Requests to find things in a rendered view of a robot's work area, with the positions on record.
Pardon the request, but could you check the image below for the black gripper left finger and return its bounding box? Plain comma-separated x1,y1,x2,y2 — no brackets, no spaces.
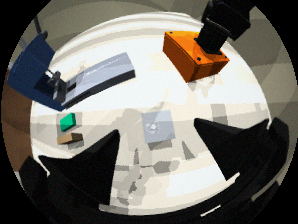
37,129,121,206

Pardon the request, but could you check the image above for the green flat block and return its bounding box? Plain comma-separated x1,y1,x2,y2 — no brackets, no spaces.
60,112,76,132

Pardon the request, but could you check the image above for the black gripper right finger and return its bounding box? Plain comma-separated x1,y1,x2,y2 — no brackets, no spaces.
193,117,269,181

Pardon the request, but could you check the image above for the blue arbor press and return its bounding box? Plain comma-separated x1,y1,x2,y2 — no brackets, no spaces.
7,15,137,112

